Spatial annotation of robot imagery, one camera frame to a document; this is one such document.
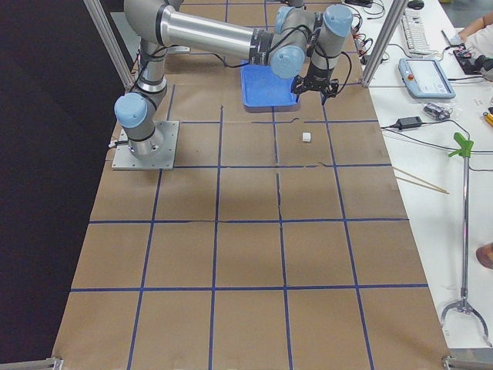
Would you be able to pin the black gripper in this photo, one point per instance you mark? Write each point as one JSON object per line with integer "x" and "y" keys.
{"x": 318, "y": 74}

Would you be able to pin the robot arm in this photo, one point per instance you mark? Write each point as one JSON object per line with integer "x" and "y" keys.
{"x": 304, "y": 48}

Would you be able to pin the blue plastic tray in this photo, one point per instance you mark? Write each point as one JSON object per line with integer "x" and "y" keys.
{"x": 263, "y": 91}

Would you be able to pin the black power adapter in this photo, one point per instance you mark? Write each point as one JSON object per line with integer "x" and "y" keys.
{"x": 407, "y": 123}

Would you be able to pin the teach pendant tablet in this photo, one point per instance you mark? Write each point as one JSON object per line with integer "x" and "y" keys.
{"x": 425, "y": 79}

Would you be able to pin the white keyboard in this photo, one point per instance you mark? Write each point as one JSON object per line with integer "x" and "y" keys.
{"x": 414, "y": 34}

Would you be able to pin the wooden chopsticks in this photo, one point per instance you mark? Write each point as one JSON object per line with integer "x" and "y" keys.
{"x": 411, "y": 178}

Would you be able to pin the brown paper table cover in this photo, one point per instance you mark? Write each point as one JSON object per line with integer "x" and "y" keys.
{"x": 256, "y": 251}

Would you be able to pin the aluminium frame post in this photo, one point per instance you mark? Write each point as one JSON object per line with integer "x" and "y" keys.
{"x": 390, "y": 24}

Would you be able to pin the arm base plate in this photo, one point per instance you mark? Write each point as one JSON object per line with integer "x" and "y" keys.
{"x": 156, "y": 153}

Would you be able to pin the green handled reacher grabber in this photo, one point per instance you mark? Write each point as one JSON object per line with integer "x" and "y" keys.
{"x": 462, "y": 305}

